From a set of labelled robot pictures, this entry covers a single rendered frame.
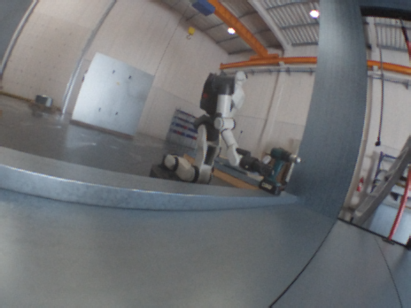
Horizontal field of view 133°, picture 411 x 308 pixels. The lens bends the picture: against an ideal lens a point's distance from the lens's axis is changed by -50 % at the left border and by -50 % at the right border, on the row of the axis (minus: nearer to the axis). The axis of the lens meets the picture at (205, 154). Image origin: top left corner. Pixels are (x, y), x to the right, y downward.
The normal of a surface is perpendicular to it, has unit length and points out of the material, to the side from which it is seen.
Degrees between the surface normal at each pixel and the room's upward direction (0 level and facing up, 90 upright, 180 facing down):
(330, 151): 90
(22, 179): 90
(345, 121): 90
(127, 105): 90
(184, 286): 0
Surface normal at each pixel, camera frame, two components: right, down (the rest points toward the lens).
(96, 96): 0.62, 0.25
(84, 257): 0.31, -0.95
